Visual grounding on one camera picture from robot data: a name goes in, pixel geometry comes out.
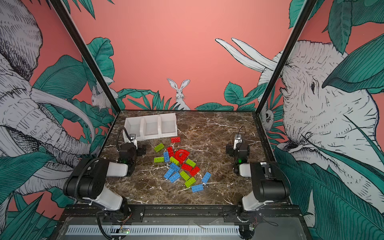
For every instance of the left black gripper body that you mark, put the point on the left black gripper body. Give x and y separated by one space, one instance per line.
139 150

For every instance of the red brick by arch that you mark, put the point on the red brick by arch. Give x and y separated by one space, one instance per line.
170 151

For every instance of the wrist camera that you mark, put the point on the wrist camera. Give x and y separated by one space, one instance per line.
238 140
133 140

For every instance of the green brick under arch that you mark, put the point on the green brick under arch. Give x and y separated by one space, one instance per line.
175 161

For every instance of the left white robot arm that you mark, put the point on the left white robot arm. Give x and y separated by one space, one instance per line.
86 183

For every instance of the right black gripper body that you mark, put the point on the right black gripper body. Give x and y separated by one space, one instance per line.
229 150

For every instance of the red arch piece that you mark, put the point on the red arch piece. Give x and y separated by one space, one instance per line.
181 155

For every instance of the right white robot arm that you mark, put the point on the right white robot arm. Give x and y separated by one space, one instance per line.
269 183

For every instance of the green brick bottom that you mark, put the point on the green brick bottom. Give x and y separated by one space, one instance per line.
190 182

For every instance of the left black frame post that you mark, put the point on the left black frame post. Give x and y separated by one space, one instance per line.
67 21

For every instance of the white slotted cable duct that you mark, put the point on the white slotted cable duct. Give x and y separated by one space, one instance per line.
153 230

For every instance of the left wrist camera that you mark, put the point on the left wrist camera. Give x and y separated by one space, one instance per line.
133 140

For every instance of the white three-compartment bin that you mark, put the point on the white three-compartment bin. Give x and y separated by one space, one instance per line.
152 126

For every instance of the black mounting rail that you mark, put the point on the black mounting rail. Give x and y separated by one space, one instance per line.
130 213

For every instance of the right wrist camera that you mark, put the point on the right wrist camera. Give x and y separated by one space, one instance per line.
238 140

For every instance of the right black frame post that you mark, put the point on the right black frame post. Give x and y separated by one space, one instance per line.
296 32

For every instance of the black frame post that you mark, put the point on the black frame post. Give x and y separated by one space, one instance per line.
296 32
67 21

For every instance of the green brick centre low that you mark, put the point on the green brick centre low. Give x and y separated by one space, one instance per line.
184 175

